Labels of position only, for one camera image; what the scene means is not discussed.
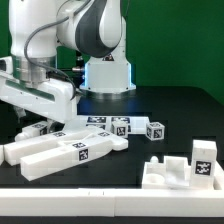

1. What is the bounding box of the white chair back frame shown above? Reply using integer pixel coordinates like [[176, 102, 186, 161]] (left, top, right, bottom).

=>
[[3, 127, 128, 181]]

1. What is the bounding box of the white marker base plate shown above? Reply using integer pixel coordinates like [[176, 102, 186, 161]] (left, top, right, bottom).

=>
[[74, 114, 150, 135]]

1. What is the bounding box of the white marker cube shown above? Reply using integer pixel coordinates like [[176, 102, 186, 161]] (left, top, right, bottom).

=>
[[111, 121, 128, 138], [146, 122, 165, 141]]

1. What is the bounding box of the white chair seat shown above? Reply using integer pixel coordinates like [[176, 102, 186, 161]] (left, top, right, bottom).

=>
[[142, 156, 224, 190]]

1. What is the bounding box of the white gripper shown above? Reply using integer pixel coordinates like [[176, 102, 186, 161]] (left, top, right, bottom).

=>
[[0, 71, 79, 132]]

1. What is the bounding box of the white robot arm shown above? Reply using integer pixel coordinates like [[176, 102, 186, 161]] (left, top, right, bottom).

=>
[[0, 0, 136, 123]]

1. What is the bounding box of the white L-shaped wall fence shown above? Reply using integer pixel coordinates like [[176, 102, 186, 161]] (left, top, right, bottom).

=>
[[0, 173, 224, 217]]

